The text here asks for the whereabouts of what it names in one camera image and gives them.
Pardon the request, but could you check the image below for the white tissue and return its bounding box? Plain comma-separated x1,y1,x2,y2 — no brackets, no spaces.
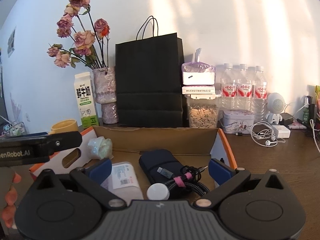
88,137,113,160

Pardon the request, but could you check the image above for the white plastic packet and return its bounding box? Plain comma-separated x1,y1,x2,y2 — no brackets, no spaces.
101,162,144,205

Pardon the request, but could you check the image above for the braided black usb cable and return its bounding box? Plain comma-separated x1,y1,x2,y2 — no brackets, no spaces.
157,164,211,197

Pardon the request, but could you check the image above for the small white round cap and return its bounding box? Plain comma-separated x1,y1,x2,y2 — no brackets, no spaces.
146,183,170,200

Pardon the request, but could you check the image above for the dark blue pouch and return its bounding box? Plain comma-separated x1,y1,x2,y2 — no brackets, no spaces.
139,149,183,185

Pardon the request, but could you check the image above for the left hand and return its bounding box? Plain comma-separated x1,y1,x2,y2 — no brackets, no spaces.
1,168,22,228

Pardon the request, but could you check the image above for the yellow ceramic mug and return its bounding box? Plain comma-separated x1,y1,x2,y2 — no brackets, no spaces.
49,119,78,134

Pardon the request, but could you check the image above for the orange cardboard box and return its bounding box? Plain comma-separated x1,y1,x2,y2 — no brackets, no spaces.
29,126,237,198

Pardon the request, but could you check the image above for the floral tin box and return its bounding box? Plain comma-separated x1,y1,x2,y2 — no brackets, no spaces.
220,109,254,134

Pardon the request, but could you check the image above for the white green milk carton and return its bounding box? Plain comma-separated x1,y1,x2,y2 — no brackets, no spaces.
74,72,99,129

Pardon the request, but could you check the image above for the white power adapter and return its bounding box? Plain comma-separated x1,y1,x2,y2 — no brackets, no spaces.
272,125,291,139

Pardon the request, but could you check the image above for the clear jar with seeds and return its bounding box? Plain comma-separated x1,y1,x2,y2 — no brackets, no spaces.
185,94,221,128

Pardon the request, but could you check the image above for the middle water bottle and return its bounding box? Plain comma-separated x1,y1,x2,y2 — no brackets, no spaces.
237,64,253,111

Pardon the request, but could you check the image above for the water bottle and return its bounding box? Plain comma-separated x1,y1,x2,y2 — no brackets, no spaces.
252,66,268,123
237,64,253,111
220,63,237,109

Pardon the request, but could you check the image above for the pink speckled vase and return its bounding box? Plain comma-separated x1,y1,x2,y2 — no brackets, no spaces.
93,67,118,125

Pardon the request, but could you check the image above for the left water bottle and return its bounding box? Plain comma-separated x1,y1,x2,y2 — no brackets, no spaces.
220,63,237,109

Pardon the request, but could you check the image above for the right water bottle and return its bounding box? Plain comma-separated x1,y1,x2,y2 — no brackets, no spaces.
252,66,268,123

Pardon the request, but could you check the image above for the flat white box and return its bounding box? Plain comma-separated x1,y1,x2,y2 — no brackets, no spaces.
182,86,215,95

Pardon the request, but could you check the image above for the dried pink rose bouquet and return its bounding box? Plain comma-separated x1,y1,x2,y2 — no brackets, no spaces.
47,0,111,70

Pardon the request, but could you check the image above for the green small bottle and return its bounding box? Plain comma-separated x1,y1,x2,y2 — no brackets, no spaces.
303,96,309,123

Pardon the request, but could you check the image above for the black paper bag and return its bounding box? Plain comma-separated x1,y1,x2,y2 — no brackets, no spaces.
115,16,188,128

